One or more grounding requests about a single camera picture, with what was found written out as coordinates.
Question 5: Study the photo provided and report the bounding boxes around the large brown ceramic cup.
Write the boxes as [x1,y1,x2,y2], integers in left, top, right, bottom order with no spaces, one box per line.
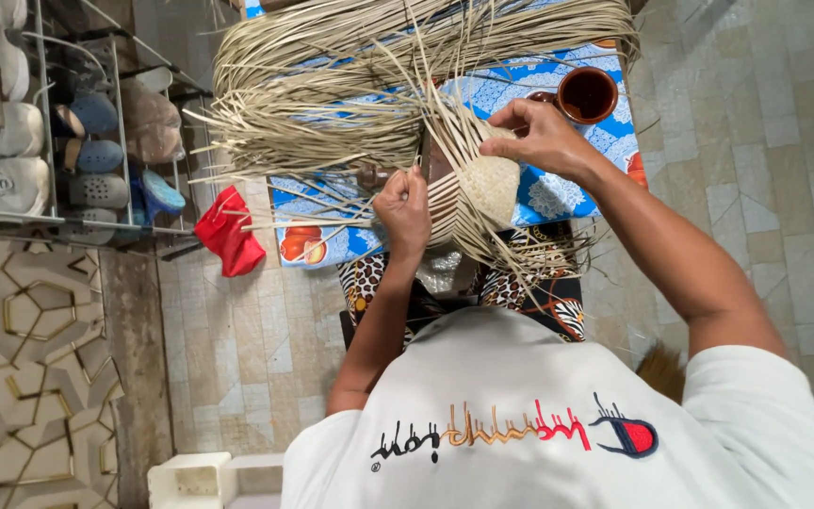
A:
[557,67,620,126]

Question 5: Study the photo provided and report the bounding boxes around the silver crinkled plastic bag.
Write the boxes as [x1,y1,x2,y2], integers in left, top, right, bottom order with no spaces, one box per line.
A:
[415,246,480,295]

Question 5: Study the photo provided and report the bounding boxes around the metal shoe rack with shoes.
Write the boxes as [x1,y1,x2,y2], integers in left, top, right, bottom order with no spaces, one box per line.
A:
[0,0,214,250]

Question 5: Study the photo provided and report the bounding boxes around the brown broom bristles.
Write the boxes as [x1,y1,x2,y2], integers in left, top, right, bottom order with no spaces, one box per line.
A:
[635,343,688,405]

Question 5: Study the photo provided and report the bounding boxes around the person's left hand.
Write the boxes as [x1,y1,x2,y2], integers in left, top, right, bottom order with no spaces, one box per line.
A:
[373,166,433,261]

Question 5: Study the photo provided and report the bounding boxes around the bundle of loose straw strips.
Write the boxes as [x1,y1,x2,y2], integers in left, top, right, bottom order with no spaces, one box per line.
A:
[212,0,643,121]

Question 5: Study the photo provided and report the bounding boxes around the red cloth bag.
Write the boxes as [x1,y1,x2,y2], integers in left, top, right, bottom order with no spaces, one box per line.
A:
[194,185,267,278]

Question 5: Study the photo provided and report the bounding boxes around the white printed t-shirt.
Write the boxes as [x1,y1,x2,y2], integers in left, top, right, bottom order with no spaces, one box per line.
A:
[281,305,814,509]

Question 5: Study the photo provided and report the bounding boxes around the white plastic box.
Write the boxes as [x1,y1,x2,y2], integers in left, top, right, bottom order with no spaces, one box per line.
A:
[223,454,286,509]
[147,452,233,509]

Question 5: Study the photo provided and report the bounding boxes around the person's right hand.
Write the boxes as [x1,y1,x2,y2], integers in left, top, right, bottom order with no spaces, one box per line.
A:
[479,99,593,186]

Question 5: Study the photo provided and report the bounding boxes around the half-woven straw basket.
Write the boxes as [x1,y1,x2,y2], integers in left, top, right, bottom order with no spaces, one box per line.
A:
[184,71,592,312]

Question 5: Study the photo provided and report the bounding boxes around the beige geometric pattern mat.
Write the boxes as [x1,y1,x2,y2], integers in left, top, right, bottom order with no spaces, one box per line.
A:
[0,233,127,509]

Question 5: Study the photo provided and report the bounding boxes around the brown wooden weaving mold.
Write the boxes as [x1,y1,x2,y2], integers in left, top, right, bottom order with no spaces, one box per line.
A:
[356,131,466,192]

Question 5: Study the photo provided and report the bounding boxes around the blue floral tablecloth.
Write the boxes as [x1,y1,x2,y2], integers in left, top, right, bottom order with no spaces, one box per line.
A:
[244,0,651,270]

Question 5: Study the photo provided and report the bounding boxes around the leopard print skirt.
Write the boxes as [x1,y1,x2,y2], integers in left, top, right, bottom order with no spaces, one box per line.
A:
[338,222,589,349]

